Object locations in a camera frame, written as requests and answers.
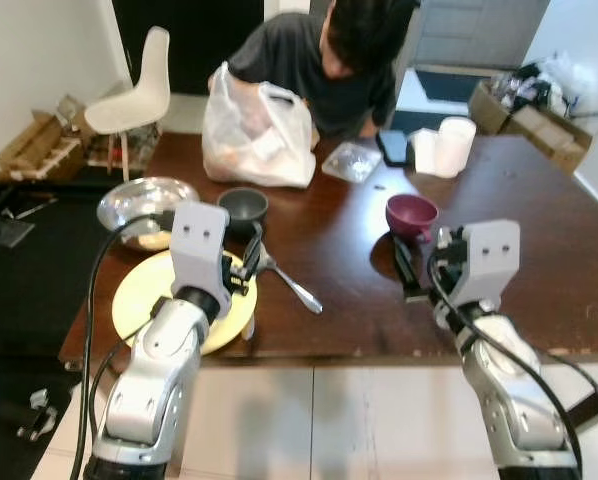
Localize large metal spoon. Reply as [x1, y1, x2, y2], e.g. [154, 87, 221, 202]
[253, 240, 324, 315]

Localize tall white cup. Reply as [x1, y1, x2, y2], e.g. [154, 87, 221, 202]
[438, 117, 478, 180]

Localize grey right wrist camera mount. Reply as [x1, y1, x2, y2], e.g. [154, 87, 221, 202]
[447, 220, 522, 309]

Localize dark brown wooden table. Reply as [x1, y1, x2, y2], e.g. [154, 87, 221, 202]
[59, 130, 598, 431]

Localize white plastic chair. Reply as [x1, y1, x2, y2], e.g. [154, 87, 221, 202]
[83, 26, 172, 183]

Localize white plastic bag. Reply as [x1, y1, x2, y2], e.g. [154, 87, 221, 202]
[201, 62, 318, 190]

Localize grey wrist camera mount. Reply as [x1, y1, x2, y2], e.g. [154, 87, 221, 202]
[447, 220, 522, 309]
[169, 203, 233, 293]

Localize silver metal bowl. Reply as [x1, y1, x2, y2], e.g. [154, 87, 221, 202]
[97, 177, 201, 251]

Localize maroon bowl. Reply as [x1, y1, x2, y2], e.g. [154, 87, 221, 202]
[386, 194, 440, 243]

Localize black phone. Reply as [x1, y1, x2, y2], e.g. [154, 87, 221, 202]
[376, 130, 413, 167]

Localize flat open cardboard box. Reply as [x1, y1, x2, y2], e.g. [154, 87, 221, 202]
[0, 95, 92, 183]

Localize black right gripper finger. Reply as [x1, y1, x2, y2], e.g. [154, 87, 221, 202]
[393, 238, 428, 303]

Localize short white container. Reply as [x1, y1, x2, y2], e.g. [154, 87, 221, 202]
[411, 130, 442, 174]

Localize person in dark shirt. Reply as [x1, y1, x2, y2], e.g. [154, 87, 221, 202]
[224, 0, 421, 141]

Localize cardboard box with clutter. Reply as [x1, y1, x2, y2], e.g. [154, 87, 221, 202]
[467, 55, 596, 174]

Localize pale yellow round plate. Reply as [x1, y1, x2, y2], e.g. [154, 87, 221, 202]
[112, 249, 260, 356]

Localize dark grey bowl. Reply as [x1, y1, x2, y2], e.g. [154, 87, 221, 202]
[217, 187, 270, 241]

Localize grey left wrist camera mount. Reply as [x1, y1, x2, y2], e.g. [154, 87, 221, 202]
[169, 203, 233, 293]

